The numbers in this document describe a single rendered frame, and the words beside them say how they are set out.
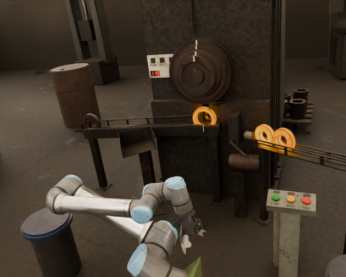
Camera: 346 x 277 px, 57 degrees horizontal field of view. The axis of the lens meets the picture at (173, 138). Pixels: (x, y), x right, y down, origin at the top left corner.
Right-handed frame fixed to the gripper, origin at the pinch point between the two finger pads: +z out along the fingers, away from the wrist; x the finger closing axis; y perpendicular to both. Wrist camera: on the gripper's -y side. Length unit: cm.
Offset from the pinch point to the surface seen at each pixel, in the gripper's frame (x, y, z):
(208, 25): 106, -27, -106
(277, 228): 53, 17, 22
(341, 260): 33, 58, 20
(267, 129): 89, 7, -29
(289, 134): 84, 23, -26
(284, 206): 39, 33, -2
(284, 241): 40, 27, 20
